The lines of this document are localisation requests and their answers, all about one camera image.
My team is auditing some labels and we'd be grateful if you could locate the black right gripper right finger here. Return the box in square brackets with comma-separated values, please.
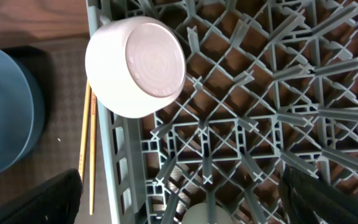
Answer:
[278, 167, 358, 224]

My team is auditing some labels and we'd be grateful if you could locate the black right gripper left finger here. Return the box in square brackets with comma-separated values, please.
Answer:
[0, 169, 83, 224]

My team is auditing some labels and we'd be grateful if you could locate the white plastic cup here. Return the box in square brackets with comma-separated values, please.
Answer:
[181, 203, 233, 224]

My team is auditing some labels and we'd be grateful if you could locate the pink white bowl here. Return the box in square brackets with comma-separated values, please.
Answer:
[85, 16, 186, 118]

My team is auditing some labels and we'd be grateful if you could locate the grey dishwasher rack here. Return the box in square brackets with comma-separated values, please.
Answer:
[87, 0, 358, 223]

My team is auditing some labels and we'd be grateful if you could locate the left wooden chopstick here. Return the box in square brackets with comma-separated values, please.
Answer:
[78, 82, 91, 182]

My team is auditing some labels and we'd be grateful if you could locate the wooden chopstick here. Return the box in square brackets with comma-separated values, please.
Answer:
[78, 82, 91, 182]
[89, 92, 97, 215]

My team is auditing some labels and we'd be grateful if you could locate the blue plate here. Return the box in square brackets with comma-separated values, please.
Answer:
[0, 50, 45, 172]

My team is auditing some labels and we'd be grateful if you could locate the right wooden chopstick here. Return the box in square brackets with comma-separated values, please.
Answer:
[89, 92, 97, 215]

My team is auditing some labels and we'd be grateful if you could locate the brown serving tray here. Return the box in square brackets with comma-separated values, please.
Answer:
[0, 40, 111, 223]

